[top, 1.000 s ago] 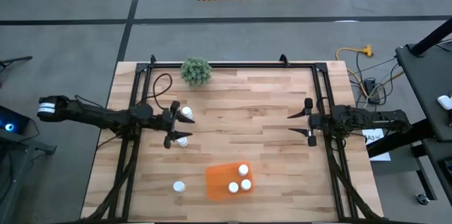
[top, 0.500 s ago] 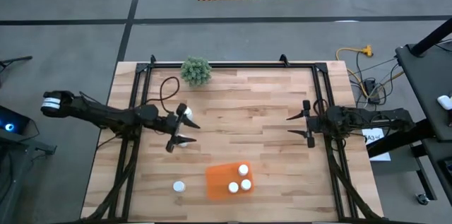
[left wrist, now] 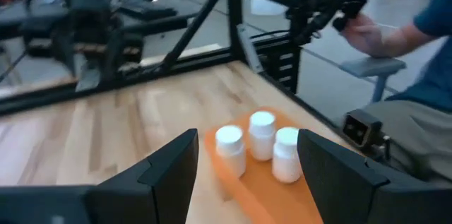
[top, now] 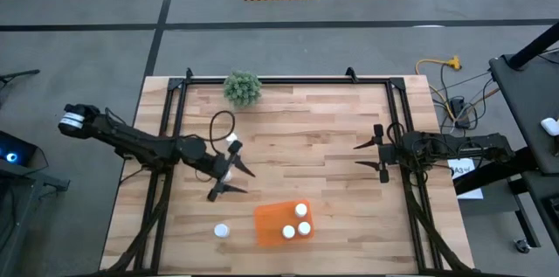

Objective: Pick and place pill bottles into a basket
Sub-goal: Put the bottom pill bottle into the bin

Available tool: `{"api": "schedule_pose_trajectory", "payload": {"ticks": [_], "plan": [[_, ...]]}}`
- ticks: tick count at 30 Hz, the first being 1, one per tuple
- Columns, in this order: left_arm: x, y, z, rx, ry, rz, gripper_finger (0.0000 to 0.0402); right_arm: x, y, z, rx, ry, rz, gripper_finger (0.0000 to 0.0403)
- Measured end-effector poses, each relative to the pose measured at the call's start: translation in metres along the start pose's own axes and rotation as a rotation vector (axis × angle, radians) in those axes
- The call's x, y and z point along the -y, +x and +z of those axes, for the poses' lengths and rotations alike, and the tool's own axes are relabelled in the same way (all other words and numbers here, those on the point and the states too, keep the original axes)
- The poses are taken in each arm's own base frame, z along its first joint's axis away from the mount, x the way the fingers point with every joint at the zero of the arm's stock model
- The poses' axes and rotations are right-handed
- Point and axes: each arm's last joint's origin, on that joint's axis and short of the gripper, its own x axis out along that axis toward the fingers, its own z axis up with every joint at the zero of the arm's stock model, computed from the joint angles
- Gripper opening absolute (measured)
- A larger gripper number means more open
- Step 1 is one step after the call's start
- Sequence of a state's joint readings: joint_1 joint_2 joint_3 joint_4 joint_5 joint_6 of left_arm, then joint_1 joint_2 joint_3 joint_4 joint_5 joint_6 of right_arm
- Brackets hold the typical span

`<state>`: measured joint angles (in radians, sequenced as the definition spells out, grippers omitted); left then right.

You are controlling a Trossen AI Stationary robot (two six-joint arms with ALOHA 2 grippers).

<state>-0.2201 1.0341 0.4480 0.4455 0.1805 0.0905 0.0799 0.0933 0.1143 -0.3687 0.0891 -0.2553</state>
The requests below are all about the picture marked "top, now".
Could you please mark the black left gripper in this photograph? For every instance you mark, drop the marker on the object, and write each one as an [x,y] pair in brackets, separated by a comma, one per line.
[218,170]

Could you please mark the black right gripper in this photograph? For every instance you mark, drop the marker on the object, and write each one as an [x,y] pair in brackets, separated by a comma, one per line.
[388,154]

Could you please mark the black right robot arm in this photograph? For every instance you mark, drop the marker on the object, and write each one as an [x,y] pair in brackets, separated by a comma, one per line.
[458,148]

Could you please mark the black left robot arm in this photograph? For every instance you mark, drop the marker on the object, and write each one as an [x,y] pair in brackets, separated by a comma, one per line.
[131,141]

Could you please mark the orange plastic basket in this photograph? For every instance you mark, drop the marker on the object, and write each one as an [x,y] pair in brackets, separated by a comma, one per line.
[271,222]

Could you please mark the small green potted plant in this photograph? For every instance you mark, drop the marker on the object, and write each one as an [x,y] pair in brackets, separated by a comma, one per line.
[242,88]

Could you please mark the white paper sign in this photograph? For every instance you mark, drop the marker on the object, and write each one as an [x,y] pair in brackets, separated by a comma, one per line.
[463,168]

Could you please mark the black power strip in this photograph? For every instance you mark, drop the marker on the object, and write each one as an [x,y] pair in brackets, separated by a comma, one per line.
[458,108]

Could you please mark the black side table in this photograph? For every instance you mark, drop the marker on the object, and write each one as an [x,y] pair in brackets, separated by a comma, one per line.
[528,102]

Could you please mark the black metal stand leg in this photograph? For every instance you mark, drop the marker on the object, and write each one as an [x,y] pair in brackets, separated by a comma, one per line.
[526,224]

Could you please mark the black caster wheel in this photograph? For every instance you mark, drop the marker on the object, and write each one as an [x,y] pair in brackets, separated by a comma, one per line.
[522,246]

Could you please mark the small white case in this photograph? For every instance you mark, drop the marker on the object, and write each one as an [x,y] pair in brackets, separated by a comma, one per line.
[550,126]

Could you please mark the black metal pole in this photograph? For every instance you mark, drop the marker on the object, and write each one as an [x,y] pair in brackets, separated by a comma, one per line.
[535,47]

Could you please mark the black computer with blue light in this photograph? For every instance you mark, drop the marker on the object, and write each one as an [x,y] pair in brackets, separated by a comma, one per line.
[13,154]

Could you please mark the black tripod leg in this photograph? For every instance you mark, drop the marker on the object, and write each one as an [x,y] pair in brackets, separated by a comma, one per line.
[22,74]

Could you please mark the black metal table frame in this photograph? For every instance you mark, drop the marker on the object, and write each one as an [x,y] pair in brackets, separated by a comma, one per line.
[284,81]

